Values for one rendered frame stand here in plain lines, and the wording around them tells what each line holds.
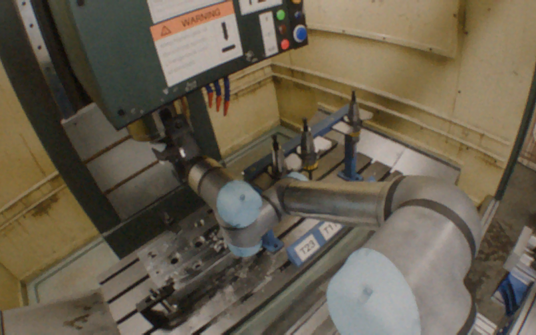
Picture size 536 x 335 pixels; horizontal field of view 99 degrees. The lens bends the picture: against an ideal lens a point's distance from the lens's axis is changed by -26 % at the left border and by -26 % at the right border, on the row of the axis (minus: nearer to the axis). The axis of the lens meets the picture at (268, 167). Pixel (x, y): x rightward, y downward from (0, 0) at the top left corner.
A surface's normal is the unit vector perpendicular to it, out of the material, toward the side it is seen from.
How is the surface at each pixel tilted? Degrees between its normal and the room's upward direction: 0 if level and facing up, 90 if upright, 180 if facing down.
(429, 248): 11
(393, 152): 24
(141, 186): 90
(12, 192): 90
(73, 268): 0
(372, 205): 56
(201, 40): 90
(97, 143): 91
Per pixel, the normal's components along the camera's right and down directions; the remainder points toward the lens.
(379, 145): -0.45, -0.50
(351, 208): -0.87, 0.03
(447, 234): 0.10, -0.58
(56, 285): -0.15, -0.77
